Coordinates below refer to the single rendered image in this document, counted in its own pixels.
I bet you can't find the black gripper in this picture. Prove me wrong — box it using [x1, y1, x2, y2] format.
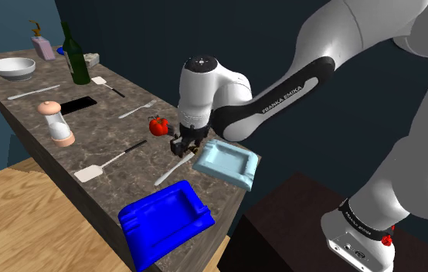
[170, 124, 211, 158]

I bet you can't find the red tomato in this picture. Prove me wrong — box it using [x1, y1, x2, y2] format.
[148, 114, 171, 138]

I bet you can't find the light blue square tray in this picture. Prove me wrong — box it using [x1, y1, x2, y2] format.
[192, 138, 260, 192]

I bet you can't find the silver fork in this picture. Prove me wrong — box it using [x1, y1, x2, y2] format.
[117, 99, 158, 120]

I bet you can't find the deep blue square tray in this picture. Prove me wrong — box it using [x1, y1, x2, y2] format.
[117, 179, 216, 272]

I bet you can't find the black phone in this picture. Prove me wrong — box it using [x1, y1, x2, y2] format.
[59, 95, 99, 116]

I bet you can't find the grey stone block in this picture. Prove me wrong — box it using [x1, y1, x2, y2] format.
[83, 53, 100, 69]

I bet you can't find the pink salt shaker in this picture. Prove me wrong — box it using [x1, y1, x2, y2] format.
[36, 100, 76, 148]

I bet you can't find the dark robot stand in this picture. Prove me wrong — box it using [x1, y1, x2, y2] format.
[216, 171, 428, 272]

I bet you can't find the dark green wine bottle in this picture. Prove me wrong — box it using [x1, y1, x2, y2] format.
[60, 21, 92, 86]

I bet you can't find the long silver knife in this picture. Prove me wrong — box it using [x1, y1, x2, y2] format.
[7, 83, 61, 101]

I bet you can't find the pink dispenser with gold top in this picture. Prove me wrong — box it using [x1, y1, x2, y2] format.
[29, 19, 56, 62]

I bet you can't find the white bowl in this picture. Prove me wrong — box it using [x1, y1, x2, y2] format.
[0, 56, 37, 82]

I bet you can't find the large white spatula black handle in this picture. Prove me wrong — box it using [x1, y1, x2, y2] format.
[73, 139, 148, 184]

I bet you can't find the small white spatula black handle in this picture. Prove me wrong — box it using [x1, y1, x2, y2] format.
[90, 76, 127, 99]

